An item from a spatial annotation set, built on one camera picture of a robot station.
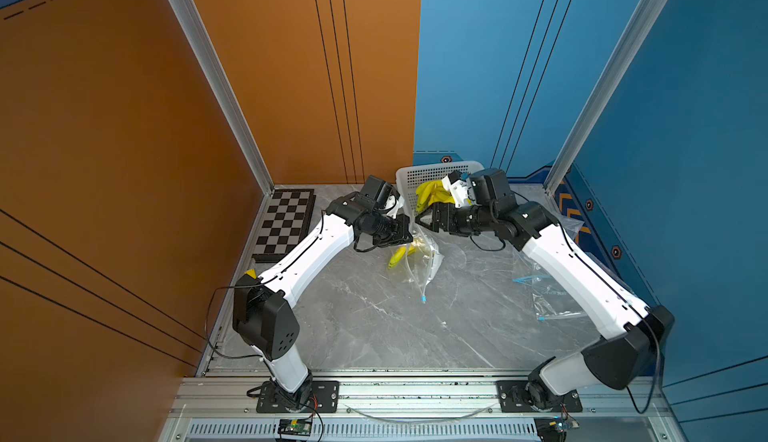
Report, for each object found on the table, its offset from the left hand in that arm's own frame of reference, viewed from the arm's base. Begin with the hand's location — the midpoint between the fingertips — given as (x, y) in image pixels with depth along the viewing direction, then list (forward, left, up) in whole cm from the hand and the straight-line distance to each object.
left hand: (416, 234), depth 79 cm
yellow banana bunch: (+6, +3, -18) cm, 19 cm away
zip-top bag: (+7, -45, -4) cm, 46 cm away
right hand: (-1, -3, +7) cm, 8 cm away
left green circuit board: (-40, +29, -25) cm, 56 cm away
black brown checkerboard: (+18, +45, -20) cm, 52 cm away
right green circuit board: (-39, -35, -22) cm, 57 cm away
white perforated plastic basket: (+39, +1, -16) cm, 42 cm away
